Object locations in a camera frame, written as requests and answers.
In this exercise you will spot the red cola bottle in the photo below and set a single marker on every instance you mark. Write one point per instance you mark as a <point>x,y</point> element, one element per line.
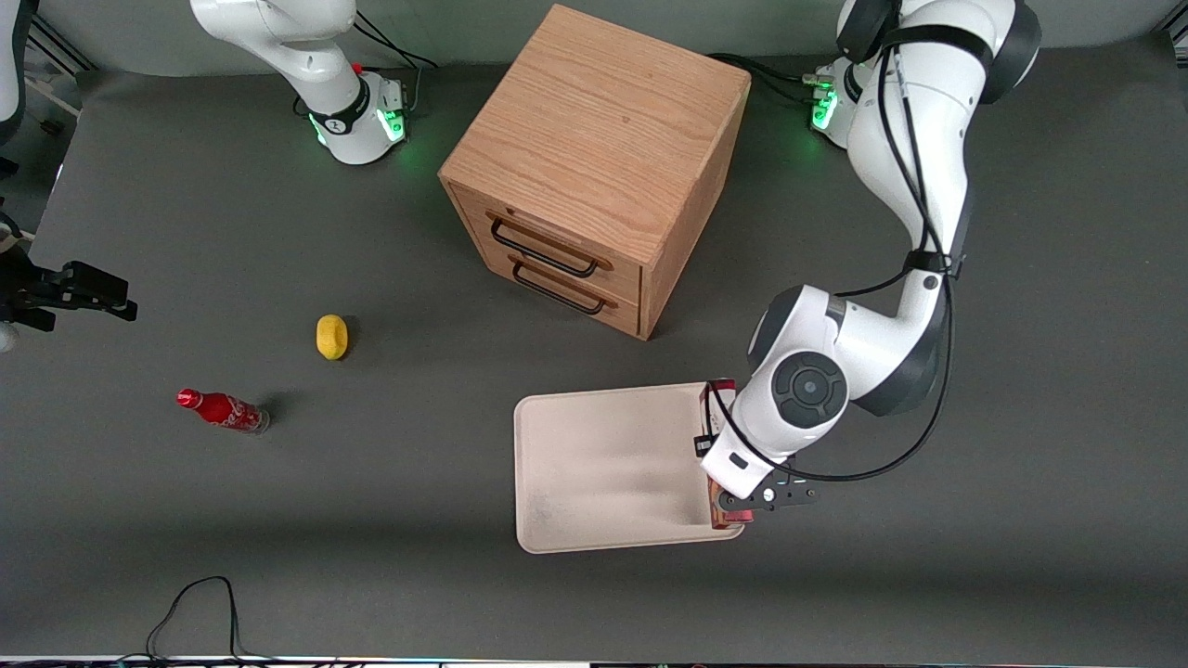
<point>218,409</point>

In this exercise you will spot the red cookie box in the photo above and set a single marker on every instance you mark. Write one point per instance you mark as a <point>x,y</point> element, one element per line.
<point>719,399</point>

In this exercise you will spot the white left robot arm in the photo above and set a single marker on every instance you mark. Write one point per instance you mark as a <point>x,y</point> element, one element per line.
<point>919,121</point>

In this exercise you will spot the beige rectangular tray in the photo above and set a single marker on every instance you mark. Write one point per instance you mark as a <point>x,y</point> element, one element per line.
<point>603,464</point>

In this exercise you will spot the oak wooden drawer cabinet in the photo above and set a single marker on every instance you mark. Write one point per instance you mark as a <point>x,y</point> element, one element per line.
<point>603,130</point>

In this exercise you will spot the yellow lemon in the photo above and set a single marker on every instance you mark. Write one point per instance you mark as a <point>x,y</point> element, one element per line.
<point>331,336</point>

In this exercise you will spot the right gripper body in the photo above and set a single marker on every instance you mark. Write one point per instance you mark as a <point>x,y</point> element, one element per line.
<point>37,289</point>

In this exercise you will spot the dark grey table mat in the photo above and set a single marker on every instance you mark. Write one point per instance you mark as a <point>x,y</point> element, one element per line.
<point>278,538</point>

